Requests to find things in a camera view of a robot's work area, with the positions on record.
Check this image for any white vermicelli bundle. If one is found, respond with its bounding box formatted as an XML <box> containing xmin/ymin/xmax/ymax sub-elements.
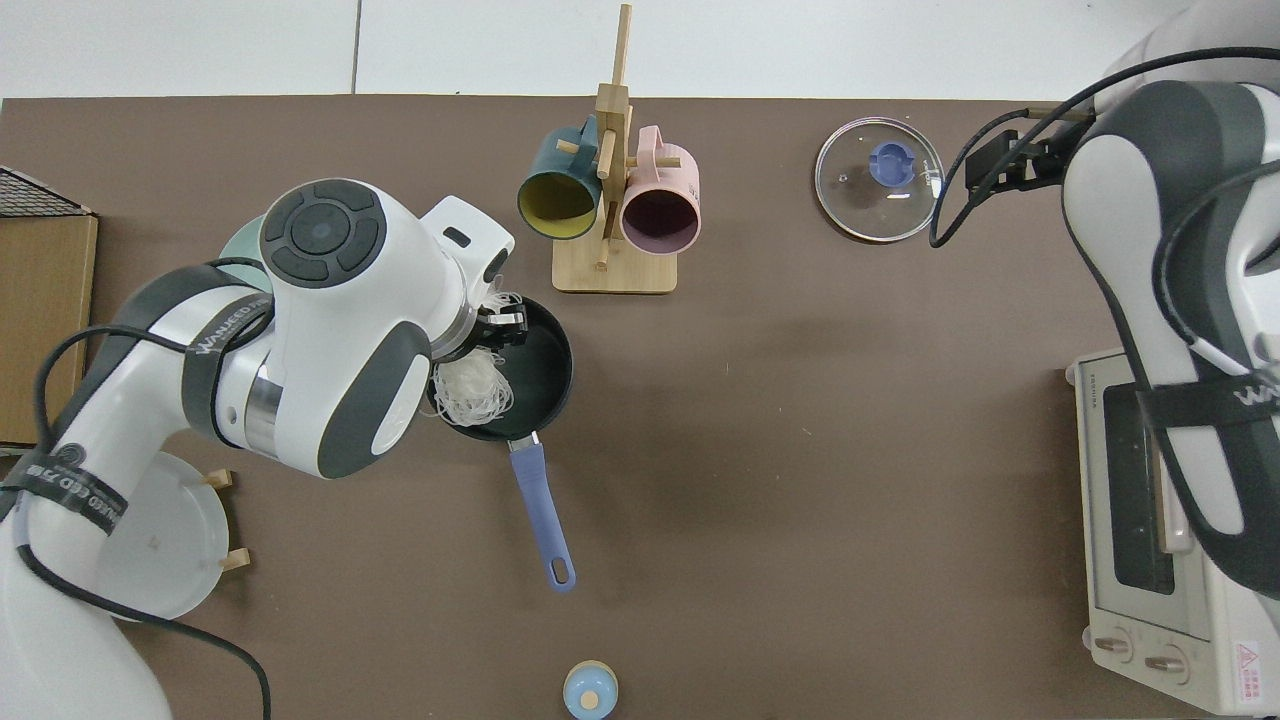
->
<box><xmin>432</xmin><ymin>290</ymin><xmax>526</xmax><ymax>429</ymax></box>

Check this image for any glass lid with blue knob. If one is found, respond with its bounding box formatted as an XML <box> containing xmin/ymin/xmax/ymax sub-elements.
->
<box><xmin>813</xmin><ymin>117</ymin><xmax>947</xmax><ymax>244</ymax></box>

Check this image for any green round plate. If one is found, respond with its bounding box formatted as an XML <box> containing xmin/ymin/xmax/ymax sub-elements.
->
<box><xmin>216</xmin><ymin>213</ymin><xmax>273</xmax><ymax>297</ymax></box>

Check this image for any wooden plate rack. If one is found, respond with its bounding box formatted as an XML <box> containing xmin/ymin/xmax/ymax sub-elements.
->
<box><xmin>203</xmin><ymin>467</ymin><xmax>252</xmax><ymax>573</ymax></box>

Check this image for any grey round plate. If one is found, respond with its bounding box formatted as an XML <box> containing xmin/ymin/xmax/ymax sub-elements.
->
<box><xmin>95</xmin><ymin>450</ymin><xmax>233</xmax><ymax>623</ymax></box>

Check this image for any wooden cup stand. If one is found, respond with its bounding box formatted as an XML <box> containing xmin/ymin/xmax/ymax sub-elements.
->
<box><xmin>551</xmin><ymin>3</ymin><xmax>681</xmax><ymax>295</ymax></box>

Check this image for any dark teal cup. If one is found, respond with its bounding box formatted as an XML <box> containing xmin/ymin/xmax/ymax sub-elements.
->
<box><xmin>516</xmin><ymin>114</ymin><xmax>604</xmax><ymax>242</ymax></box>

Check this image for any pink cup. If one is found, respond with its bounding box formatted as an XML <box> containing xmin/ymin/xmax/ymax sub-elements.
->
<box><xmin>619</xmin><ymin>125</ymin><xmax>702</xmax><ymax>255</ymax></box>

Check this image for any brown table cloth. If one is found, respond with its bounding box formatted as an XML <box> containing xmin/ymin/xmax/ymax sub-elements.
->
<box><xmin>0</xmin><ymin>95</ymin><xmax>1280</xmax><ymax>720</ymax></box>

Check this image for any pale toaster oven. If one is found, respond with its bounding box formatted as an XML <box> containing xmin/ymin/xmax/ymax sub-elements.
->
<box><xmin>1065</xmin><ymin>345</ymin><xmax>1280</xmax><ymax>716</ymax></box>

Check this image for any black pot with blue handle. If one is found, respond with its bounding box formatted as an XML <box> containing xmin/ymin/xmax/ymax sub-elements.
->
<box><xmin>425</xmin><ymin>293</ymin><xmax>578</xmax><ymax>593</ymax></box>

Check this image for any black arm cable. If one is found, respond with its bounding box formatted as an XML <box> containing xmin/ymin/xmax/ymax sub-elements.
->
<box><xmin>18</xmin><ymin>258</ymin><xmax>273</xmax><ymax>720</ymax></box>
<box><xmin>930</xmin><ymin>45</ymin><xmax>1280</xmax><ymax>351</ymax></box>

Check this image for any wire basket with wooden floor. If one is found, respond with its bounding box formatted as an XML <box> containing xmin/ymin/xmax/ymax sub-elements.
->
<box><xmin>0</xmin><ymin>165</ymin><xmax>99</xmax><ymax>451</ymax></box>

